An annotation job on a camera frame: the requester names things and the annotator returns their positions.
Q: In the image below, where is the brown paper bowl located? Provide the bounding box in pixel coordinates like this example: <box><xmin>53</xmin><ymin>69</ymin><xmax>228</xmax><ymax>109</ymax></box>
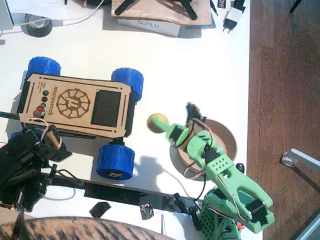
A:
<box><xmin>176</xmin><ymin>119</ymin><xmax>238</xmax><ymax>180</ymax></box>

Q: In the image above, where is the thin black cable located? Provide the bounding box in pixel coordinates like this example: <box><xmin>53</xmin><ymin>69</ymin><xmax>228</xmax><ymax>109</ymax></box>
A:
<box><xmin>49</xmin><ymin>163</ymin><xmax>85</xmax><ymax>187</ymax></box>

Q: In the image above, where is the black tape roll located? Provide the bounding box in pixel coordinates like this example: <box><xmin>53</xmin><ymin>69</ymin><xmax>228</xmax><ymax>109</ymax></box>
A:
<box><xmin>20</xmin><ymin>13</ymin><xmax>53</xmax><ymax>38</ymax></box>

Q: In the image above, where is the white red servo wire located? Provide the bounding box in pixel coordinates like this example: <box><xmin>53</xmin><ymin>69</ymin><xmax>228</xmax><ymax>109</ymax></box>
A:
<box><xmin>26</xmin><ymin>116</ymin><xmax>63</xmax><ymax>151</ymax></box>

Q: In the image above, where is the white black power adapter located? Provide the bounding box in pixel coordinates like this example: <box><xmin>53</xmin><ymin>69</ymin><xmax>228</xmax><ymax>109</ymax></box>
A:
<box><xmin>221</xmin><ymin>0</ymin><xmax>247</xmax><ymax>35</ymax></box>

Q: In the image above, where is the small yellow potato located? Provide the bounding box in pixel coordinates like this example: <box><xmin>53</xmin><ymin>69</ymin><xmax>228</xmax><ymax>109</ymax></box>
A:
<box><xmin>147</xmin><ymin>113</ymin><xmax>169</xmax><ymax>135</ymax></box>

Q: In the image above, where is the black clamp handle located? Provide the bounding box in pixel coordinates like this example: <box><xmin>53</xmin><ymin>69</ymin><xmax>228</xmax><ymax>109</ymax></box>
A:
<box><xmin>174</xmin><ymin>0</ymin><xmax>198</xmax><ymax>21</ymax></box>
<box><xmin>114</xmin><ymin>0</ymin><xmax>141</xmax><ymax>17</ymax></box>

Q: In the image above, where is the brown striped fabric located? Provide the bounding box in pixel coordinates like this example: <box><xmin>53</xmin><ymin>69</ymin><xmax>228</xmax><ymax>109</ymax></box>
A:
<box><xmin>0</xmin><ymin>216</ymin><xmax>176</xmax><ymax>240</ymax></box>

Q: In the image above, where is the green arm wrist camera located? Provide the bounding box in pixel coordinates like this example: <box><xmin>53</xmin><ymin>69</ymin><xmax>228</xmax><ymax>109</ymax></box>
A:
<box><xmin>184</xmin><ymin>101</ymin><xmax>208</xmax><ymax>126</ymax></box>

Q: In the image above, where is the dark crumpled foil piece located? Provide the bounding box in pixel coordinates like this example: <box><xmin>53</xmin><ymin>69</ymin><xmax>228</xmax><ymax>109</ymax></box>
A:
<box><xmin>139</xmin><ymin>202</ymin><xmax>155</xmax><ymax>221</ymax></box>

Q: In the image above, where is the wooden board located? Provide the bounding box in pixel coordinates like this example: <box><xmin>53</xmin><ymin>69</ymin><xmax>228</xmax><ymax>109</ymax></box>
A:
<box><xmin>110</xmin><ymin>0</ymin><xmax>213</xmax><ymax>27</ymax></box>

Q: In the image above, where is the white cable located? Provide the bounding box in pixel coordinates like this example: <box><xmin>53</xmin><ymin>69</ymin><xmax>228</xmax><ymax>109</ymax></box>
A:
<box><xmin>0</xmin><ymin>0</ymin><xmax>106</xmax><ymax>36</ymax></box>

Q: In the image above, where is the thin black rod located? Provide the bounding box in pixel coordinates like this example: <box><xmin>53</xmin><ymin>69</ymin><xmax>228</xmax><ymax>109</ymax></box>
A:
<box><xmin>0</xmin><ymin>111</ymin><xmax>20</xmax><ymax>120</ymax></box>

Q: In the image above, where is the black plastic scrap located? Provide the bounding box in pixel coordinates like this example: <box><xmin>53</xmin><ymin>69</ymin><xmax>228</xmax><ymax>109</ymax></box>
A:
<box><xmin>89</xmin><ymin>201</ymin><xmax>112</xmax><ymax>218</ymax></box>

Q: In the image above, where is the long black aluminium rail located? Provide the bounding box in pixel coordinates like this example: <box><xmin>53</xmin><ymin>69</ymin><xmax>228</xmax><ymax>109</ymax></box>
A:
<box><xmin>41</xmin><ymin>172</ymin><xmax>198</xmax><ymax>215</ymax></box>

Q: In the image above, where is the black round object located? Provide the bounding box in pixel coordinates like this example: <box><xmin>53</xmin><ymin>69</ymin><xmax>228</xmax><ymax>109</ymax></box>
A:
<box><xmin>84</xmin><ymin>0</ymin><xmax>112</xmax><ymax>6</ymax></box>

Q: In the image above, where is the white SUNLU box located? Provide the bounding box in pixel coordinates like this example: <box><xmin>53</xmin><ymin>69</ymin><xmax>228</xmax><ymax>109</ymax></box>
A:
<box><xmin>117</xmin><ymin>16</ymin><xmax>181</xmax><ymax>38</ymax></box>

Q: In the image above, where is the black stick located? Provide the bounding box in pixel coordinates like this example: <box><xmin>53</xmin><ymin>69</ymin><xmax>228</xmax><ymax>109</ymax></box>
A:
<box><xmin>289</xmin><ymin>0</ymin><xmax>304</xmax><ymax>14</ymax></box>

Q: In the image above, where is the grey metal bar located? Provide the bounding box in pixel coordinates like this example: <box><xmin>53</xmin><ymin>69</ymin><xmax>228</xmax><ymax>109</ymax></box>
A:
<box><xmin>291</xmin><ymin>213</ymin><xmax>320</xmax><ymax>240</ymax></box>

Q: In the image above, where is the grey box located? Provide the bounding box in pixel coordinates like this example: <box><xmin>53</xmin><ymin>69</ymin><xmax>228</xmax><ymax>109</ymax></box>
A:
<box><xmin>0</xmin><ymin>0</ymin><xmax>15</xmax><ymax>32</ymax></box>

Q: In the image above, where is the grey metal leg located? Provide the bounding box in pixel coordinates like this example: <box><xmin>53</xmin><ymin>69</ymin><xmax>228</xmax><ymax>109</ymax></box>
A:
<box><xmin>281</xmin><ymin>148</ymin><xmax>320</xmax><ymax>193</ymax></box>

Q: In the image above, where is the white paper sheet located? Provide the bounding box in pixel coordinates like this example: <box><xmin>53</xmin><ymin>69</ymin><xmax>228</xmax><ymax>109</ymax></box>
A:
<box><xmin>8</xmin><ymin>0</ymin><xmax>100</xmax><ymax>22</ymax></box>

